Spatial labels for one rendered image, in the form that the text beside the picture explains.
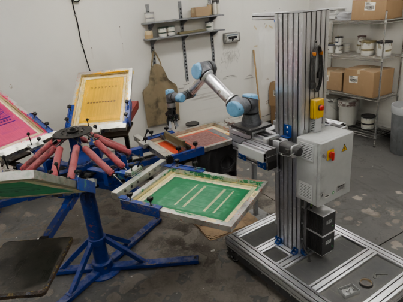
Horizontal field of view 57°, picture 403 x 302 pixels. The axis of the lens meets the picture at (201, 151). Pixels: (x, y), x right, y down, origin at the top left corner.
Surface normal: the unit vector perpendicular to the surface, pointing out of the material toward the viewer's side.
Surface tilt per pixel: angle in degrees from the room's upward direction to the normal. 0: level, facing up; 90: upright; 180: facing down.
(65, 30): 90
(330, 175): 90
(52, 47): 90
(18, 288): 0
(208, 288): 0
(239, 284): 0
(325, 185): 93
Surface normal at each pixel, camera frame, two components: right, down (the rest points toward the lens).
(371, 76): -0.83, 0.15
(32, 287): -0.08, -0.92
